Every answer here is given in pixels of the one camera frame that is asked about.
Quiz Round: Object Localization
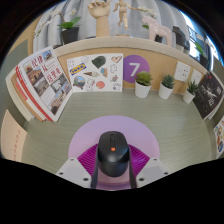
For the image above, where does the wooden hand model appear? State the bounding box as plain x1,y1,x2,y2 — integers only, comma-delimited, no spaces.
87,0,113,38

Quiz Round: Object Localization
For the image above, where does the black cover book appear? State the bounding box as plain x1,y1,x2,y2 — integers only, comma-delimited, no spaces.
192,71,224,120

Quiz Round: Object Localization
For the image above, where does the tan brown book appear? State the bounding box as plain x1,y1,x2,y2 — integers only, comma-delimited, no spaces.
10,71,44,122

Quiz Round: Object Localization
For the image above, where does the pale pink wooden horse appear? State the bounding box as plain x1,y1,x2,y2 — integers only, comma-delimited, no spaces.
141,15,174,46

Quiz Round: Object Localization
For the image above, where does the black computer mouse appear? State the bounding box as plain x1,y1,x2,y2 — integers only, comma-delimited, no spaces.
96,130,130,178

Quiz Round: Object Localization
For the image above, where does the white wall socket plate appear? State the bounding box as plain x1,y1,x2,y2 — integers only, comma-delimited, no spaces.
174,60,192,83
189,68,204,86

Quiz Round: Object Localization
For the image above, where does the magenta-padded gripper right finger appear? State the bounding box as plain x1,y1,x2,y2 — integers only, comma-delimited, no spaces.
126,143,170,189

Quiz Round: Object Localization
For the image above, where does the colourful sticker card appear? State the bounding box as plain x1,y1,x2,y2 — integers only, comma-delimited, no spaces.
213,115,224,159

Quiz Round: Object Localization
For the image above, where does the small succulent in white pot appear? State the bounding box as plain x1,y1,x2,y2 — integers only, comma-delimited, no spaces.
182,79,199,105
134,70,153,99
157,74,176,101

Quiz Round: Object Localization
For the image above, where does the white orchid plant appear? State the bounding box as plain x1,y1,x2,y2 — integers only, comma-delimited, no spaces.
136,6,158,29

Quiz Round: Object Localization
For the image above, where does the purple round number sticker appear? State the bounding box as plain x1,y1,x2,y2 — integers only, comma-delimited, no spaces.
122,54,151,84

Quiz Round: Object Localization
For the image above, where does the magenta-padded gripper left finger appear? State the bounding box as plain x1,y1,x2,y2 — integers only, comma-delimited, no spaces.
55,143,101,190

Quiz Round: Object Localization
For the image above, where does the grey curtain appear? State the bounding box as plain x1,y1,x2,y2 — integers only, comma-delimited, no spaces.
32,0,188,53

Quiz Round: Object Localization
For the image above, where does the purple mouse pad with wrist rest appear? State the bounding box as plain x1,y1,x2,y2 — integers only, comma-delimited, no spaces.
67,115,161,192

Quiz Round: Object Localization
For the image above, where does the white sticker sheet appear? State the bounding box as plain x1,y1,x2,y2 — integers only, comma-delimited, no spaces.
66,53,124,93

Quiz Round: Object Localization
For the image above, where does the black wooden horse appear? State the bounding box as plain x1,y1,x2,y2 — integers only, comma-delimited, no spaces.
171,25,192,51

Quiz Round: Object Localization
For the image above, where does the white orchid in black pot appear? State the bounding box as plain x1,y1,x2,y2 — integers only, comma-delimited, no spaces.
33,8,82,46
194,39,213,69

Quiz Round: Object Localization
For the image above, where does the white book with photo cover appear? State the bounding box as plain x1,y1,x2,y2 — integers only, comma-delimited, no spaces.
15,45,74,123

